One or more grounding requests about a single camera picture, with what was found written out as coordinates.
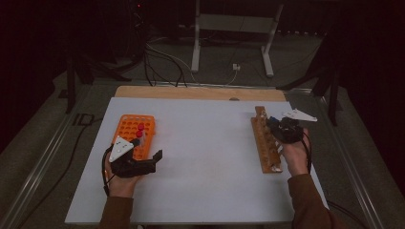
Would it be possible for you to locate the person's left hand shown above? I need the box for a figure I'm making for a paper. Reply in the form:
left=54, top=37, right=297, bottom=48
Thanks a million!
left=104, top=161, right=141, bottom=198

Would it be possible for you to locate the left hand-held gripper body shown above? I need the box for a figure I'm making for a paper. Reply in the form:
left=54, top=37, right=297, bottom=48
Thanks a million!
left=108, top=135, right=158, bottom=178

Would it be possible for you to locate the orange plastic tube rack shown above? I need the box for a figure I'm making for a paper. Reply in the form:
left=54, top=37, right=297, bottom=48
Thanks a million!
left=109, top=114, right=157, bottom=161

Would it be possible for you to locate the wooden table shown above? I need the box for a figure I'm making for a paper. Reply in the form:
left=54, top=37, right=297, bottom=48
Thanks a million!
left=114, top=85, right=288, bottom=103

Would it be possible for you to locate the aluminium frame rail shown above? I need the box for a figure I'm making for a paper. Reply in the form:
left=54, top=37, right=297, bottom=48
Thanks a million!
left=91, top=77, right=316, bottom=94
left=0, top=85, right=94, bottom=229
left=313, top=92, right=385, bottom=229

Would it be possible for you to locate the left hand-held gripper cable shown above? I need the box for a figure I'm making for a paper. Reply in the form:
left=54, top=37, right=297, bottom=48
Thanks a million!
left=100, top=145, right=117, bottom=197

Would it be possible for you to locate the white cable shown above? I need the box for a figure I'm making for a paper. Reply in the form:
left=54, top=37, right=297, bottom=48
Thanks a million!
left=146, top=42, right=239, bottom=87

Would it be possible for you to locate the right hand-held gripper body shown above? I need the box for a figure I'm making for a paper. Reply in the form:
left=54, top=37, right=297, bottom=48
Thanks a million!
left=274, top=108, right=319, bottom=144

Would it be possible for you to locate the black stand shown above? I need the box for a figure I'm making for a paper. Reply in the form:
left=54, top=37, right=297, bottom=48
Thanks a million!
left=64, top=47, right=132, bottom=115
left=275, top=31, right=344, bottom=127

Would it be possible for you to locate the bundle of black cables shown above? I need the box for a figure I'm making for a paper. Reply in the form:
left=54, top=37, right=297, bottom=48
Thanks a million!
left=142, top=41, right=189, bottom=88

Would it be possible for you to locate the person's right hand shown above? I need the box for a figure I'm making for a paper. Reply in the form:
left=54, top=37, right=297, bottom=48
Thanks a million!
left=281, top=128, right=311, bottom=177

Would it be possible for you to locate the white board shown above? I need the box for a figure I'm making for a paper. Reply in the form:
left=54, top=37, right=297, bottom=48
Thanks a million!
left=64, top=96, right=329, bottom=225

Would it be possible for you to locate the black floor cable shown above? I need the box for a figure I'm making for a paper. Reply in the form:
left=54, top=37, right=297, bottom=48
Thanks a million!
left=327, top=199, right=361, bottom=229
left=17, top=117, right=105, bottom=229

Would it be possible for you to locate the white metal stand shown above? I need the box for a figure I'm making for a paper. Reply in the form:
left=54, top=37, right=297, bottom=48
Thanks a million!
left=190, top=0, right=285, bottom=78

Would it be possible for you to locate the hand-held gripper cable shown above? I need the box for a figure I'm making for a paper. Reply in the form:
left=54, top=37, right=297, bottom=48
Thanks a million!
left=100, top=145, right=117, bottom=197
left=299, top=130, right=313, bottom=175

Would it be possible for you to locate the dark equipment rack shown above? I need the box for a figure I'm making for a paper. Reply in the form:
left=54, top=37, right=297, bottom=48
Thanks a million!
left=126, top=0, right=151, bottom=62

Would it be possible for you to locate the right hand-held gripper cable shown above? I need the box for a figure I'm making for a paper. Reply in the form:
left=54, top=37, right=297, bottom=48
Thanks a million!
left=299, top=130, right=313, bottom=175

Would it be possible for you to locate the wooden tube rack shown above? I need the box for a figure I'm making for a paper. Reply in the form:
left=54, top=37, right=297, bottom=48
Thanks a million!
left=250, top=105, right=285, bottom=175

